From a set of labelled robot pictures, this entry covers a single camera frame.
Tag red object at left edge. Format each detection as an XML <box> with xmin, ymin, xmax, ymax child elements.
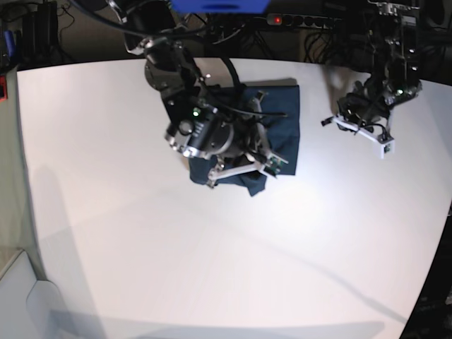
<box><xmin>0</xmin><ymin>76</ymin><xmax>8</xmax><ymax>102</ymax></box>

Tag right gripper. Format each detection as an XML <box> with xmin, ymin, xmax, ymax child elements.
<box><xmin>206</xmin><ymin>91</ymin><xmax>288</xmax><ymax>188</ymax></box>

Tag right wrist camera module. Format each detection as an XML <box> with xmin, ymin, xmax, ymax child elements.
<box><xmin>260</xmin><ymin>157</ymin><xmax>288</xmax><ymax>177</ymax></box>

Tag black power strip red switch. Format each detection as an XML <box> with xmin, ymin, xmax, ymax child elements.
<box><xmin>266</xmin><ymin>13</ymin><xmax>340</xmax><ymax>30</ymax></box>

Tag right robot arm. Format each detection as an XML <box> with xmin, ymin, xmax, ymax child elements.
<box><xmin>107</xmin><ymin>1</ymin><xmax>288</xmax><ymax>194</ymax></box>

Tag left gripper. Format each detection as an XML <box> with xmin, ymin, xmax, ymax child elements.
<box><xmin>321</xmin><ymin>95</ymin><xmax>394</xmax><ymax>145</ymax></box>

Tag blue box at top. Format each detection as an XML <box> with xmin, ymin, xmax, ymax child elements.
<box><xmin>170</xmin><ymin>0</ymin><xmax>270</xmax><ymax>13</ymax></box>

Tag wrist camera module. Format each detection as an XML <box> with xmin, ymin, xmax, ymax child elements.
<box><xmin>260</xmin><ymin>157</ymin><xmax>288</xmax><ymax>177</ymax></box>
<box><xmin>374</xmin><ymin>139</ymin><xmax>395</xmax><ymax>160</ymax></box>

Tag dark blue t-shirt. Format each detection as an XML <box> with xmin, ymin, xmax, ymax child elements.
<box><xmin>189</xmin><ymin>78</ymin><xmax>301</xmax><ymax>198</ymax></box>

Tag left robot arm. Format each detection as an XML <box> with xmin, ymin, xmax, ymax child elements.
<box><xmin>321</xmin><ymin>1</ymin><xmax>422</xmax><ymax>154</ymax></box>

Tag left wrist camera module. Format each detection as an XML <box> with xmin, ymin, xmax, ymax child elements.
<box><xmin>374</xmin><ymin>139</ymin><xmax>395</xmax><ymax>160</ymax></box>

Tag grey bin at left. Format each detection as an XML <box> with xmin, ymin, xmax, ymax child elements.
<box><xmin>1</xmin><ymin>250</ymin><xmax>67</xmax><ymax>338</ymax></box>

